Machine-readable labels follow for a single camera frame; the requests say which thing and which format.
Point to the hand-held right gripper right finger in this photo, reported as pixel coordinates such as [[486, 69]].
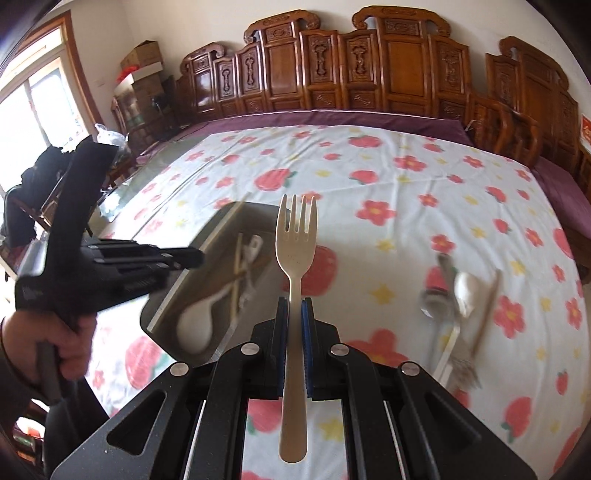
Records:
[[307, 350]]

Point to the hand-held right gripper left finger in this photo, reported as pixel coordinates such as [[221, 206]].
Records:
[[281, 344]]

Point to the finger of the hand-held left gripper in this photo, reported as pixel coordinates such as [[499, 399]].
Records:
[[152, 266], [152, 253]]

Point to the rectangular metal tray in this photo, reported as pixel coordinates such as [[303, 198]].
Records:
[[217, 249]]

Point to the large cream spoon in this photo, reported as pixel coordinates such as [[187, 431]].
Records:
[[196, 325]]

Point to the beige plastic fork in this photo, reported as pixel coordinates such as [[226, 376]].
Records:
[[295, 249]]

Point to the small white spoon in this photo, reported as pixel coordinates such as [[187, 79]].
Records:
[[253, 247]]

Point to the metal spoon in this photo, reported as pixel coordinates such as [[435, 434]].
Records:
[[434, 302]]

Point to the metal fork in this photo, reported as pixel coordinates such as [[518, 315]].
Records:
[[464, 371]]

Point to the white plastic spoon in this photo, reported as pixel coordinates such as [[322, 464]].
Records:
[[467, 290]]

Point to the person's left hand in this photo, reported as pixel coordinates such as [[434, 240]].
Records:
[[74, 350]]

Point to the wooden dining chair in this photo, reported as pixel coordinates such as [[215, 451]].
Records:
[[46, 207]]

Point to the pile of dark clothes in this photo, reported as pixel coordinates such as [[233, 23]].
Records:
[[32, 184]]

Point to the crumpled plastic bag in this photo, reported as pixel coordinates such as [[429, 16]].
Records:
[[111, 136]]

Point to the stacked cardboard boxes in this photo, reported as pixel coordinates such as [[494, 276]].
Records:
[[143, 99]]

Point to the wooden framed balcony door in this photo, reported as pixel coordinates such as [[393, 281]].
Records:
[[46, 92]]

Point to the white box with red flowers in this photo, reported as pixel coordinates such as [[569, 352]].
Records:
[[138, 76]]

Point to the floral white tablecloth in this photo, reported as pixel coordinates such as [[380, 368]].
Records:
[[392, 184]]

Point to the brown cardboard box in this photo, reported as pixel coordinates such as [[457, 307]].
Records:
[[143, 55]]

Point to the purple sofa cushion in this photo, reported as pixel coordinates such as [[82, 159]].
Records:
[[323, 121]]

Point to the carved wooden sofa bench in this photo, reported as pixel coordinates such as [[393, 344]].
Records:
[[323, 69]]

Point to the purple armchair cushion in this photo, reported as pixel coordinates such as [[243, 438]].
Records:
[[568, 189]]

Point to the carved wooden armchair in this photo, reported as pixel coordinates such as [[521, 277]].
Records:
[[535, 92]]

